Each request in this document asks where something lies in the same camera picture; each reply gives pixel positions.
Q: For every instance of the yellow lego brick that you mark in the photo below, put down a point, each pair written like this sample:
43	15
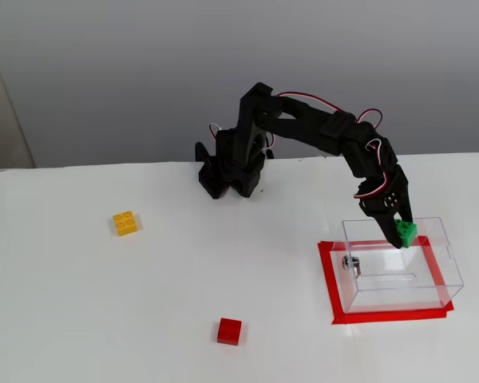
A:
125	223

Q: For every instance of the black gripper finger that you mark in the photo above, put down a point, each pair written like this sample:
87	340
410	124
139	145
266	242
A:
404	191
388	229

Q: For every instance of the silver cam lock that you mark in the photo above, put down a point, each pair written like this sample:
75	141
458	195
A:
350	263

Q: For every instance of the red tape square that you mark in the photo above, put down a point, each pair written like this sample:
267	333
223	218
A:
326	279

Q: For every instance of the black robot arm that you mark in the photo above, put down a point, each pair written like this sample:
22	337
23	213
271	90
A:
303	119

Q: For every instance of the red lego brick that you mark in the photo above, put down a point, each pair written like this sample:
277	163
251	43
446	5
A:
229	331

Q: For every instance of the transparent acrylic box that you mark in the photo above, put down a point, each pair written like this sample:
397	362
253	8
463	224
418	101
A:
399	287

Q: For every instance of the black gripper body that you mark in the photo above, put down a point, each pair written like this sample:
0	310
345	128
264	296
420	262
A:
379	208

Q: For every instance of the black table clamp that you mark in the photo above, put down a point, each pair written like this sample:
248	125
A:
201	153

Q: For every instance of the green lego brick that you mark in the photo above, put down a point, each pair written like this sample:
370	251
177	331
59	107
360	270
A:
407	235

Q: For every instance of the beige panel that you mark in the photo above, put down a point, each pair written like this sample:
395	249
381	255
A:
4	119

